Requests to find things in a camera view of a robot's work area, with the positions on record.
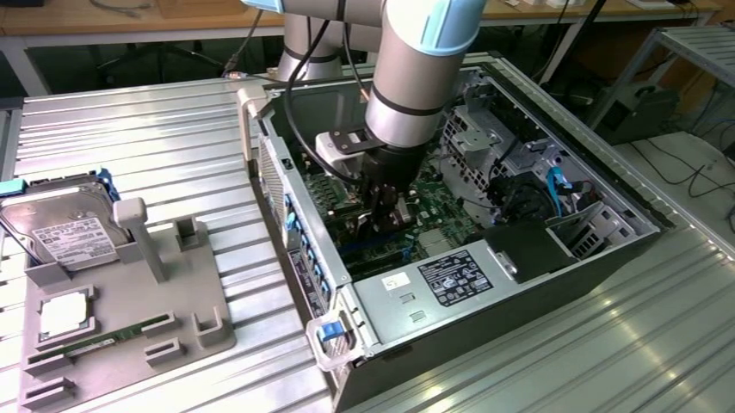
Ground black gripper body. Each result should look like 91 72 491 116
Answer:
359 144 427 194

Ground graphics card with metal bracket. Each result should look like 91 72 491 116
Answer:
343 198 418 242

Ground black installed RAM stick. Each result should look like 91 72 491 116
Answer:
327 205 369 223

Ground silver chipset heatsink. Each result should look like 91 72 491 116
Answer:
414 230 462 256

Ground green motherboard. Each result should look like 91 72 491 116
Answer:
298 139 499 279

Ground blue slot clip strip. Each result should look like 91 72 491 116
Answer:
283 194 335 305

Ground silver drive cage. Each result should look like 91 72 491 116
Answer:
439 77 557 203

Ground silver power supply unit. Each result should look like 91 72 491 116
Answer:
349 247 522 348

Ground black plastic shroud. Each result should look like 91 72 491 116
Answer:
463 218 582 285

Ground open black PC case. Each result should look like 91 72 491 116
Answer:
237 59 677 413

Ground silver disk bay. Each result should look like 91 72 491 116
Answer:
545 200 637 262

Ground black floor device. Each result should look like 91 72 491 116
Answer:
597 83 681 146

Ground black stand legs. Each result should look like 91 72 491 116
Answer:
95 40 227 85

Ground silver hard disk drive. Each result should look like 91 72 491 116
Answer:
0 179 135 273

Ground green loose RAM stick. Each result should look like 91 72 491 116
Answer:
57 322 150 354

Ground grey plastic parts rack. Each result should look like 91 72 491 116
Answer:
17 197 239 410

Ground silver CPU chip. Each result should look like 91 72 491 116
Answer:
38 295 95 336

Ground metal slat shelf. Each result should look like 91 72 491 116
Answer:
585 24 735 130

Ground blue disk caddy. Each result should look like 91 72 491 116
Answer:
0 166 123 203

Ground wooden desk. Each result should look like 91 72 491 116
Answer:
0 0 720 38

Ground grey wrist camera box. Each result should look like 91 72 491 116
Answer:
314 127 382 178

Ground black wire bundle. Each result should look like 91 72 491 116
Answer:
486 172 557 227

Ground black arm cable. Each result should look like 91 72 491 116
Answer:
286 16 369 186

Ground blue disk wire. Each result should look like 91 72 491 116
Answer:
547 164 577 217

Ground red and black wires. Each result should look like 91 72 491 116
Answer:
566 181 603 206

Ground translucent grey case handle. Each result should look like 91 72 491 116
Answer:
306 312 373 373

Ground grey hanging cable with plug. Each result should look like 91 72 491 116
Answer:
222 8 266 83

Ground black floor cable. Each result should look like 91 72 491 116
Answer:
629 139 735 200

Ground grey coiled cable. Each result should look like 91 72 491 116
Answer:
90 0 155 19

